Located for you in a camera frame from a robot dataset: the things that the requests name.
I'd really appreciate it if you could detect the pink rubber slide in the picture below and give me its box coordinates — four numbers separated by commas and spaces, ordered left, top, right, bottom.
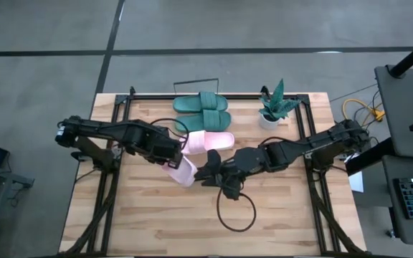
181, 130, 235, 156
161, 156, 199, 188

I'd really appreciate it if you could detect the grey desk with pole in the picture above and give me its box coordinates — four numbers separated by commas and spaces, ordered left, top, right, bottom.
374, 64, 413, 159

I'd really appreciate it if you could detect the black metal frame shelf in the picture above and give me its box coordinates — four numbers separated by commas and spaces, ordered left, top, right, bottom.
166, 77, 221, 169

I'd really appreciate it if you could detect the green rubber slide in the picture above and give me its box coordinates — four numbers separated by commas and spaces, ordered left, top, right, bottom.
174, 109, 232, 133
172, 91, 229, 113

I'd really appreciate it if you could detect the black round pole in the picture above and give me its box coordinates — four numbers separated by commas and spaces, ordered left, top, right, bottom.
388, 32, 413, 79

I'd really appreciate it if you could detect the grey keyboard desk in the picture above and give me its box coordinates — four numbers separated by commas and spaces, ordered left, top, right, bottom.
381, 155, 413, 248

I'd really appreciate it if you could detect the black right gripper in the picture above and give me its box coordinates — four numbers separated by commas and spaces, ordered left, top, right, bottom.
194, 149, 245, 188

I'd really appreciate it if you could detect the snake plant in white pot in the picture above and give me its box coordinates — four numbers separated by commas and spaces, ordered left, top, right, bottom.
258, 78, 303, 130

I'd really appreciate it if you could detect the white paper sheet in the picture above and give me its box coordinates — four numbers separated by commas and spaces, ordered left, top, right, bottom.
348, 171, 365, 194

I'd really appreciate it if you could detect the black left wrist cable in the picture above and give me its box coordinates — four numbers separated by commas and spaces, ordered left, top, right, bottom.
150, 117, 190, 151

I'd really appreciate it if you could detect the yellow cable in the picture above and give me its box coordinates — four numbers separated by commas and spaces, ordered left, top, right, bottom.
341, 98, 386, 144

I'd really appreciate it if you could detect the black diagonal bar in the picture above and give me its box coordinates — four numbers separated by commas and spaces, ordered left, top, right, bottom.
345, 137, 396, 176

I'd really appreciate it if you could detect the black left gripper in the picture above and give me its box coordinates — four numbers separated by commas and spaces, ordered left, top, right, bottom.
123, 121, 185, 166

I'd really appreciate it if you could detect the black aluminium table frame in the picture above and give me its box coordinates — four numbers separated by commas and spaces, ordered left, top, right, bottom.
60, 85, 365, 257

